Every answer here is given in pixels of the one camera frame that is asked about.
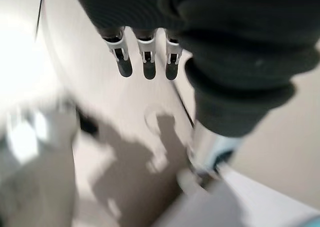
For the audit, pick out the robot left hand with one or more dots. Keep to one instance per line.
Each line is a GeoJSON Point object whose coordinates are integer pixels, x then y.
{"type": "Point", "coordinates": [237, 49]}

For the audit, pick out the white medical cart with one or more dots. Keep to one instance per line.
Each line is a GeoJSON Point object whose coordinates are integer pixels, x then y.
{"type": "Point", "coordinates": [225, 207]}

